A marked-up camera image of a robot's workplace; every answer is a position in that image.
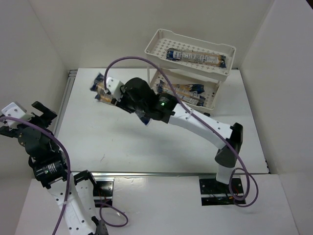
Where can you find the aluminium frame rail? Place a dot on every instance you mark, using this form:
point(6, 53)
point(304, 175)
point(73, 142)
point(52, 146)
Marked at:
point(104, 138)

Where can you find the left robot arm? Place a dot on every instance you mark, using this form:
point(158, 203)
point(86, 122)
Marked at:
point(50, 163)

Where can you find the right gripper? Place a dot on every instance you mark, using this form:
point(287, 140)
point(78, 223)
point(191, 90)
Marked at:
point(120, 103)

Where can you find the white two-tier shelf cart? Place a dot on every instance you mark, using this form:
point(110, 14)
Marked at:
point(211, 76)

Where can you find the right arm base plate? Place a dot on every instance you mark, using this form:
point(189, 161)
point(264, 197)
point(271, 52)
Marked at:
point(214, 193)

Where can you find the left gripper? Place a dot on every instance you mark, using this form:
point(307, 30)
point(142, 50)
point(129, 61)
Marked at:
point(34, 117)

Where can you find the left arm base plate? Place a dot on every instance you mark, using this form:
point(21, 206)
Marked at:
point(103, 192)

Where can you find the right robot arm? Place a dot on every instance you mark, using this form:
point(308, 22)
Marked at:
point(227, 138)

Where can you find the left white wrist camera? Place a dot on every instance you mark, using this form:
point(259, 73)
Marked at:
point(15, 110)

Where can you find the spaghetti bag yellow front top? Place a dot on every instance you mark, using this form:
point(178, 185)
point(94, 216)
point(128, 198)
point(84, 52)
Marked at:
point(107, 98)

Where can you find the spaghetti bag yellow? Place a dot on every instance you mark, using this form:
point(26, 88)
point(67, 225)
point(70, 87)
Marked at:
point(107, 98)
point(194, 88)

